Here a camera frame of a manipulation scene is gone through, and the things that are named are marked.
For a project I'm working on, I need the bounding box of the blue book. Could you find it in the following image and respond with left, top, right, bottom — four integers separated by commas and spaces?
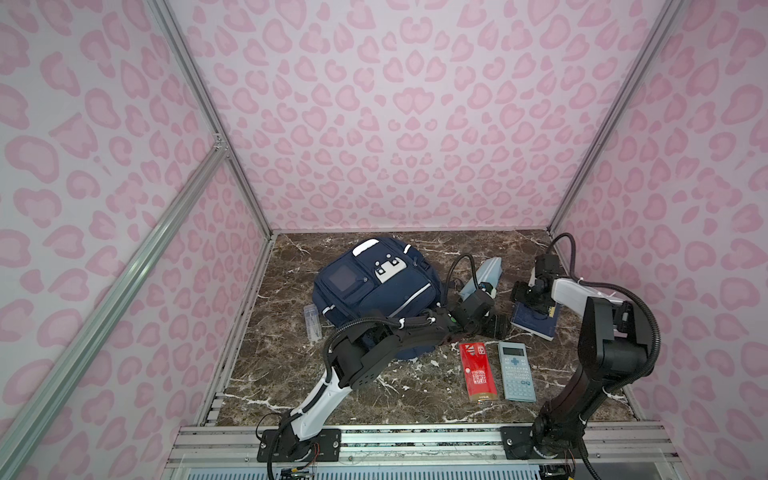
512, 302, 561, 341

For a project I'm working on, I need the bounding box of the navy blue student backpack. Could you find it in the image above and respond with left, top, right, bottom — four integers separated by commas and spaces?
312, 237, 459, 333

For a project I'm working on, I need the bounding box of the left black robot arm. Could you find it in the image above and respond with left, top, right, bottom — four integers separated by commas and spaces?
258, 257, 506, 467

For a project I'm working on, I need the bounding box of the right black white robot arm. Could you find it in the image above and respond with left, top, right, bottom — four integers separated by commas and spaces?
505, 232, 661, 460

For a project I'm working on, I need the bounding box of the light blue pencil case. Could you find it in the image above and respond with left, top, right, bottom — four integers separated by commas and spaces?
459, 257, 502, 300

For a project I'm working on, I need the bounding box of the red rectangular box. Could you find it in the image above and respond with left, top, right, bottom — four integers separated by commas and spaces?
459, 342, 498, 402

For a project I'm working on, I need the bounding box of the teal calculator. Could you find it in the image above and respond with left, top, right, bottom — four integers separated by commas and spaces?
498, 342, 537, 403

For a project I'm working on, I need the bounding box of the transparent ruler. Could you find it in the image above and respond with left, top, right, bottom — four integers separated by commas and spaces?
303, 304, 323, 343

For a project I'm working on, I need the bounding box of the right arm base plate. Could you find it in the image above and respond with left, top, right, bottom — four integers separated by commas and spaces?
500, 425, 588, 461

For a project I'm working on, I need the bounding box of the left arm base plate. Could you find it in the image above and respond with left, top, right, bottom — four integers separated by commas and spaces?
257, 428, 342, 463

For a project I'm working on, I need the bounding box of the aluminium front rail frame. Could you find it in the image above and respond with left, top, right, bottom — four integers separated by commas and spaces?
162, 421, 687, 479

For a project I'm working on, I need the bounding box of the aluminium diagonal frame bar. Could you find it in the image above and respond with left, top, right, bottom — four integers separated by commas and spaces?
1, 145, 227, 479

